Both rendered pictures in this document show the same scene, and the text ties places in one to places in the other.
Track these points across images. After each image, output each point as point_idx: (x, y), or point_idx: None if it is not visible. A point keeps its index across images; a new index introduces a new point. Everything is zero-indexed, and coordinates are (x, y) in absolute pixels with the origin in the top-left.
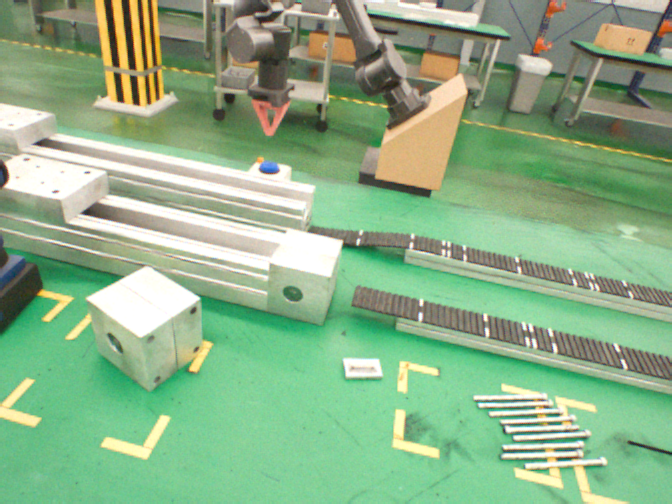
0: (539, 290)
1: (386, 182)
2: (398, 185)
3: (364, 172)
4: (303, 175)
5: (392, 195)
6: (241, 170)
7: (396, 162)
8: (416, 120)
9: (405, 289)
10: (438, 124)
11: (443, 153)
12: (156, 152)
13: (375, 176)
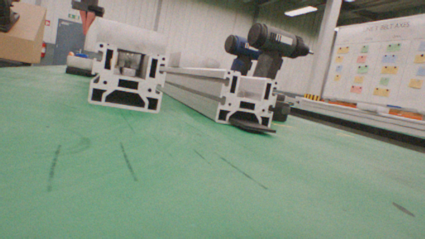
0: None
1: (23, 66)
2: (26, 66)
3: (19, 62)
4: (39, 67)
5: (54, 67)
6: (43, 70)
7: (35, 50)
8: (32, 24)
9: None
10: (42, 24)
11: (42, 41)
12: (19, 71)
13: (30, 62)
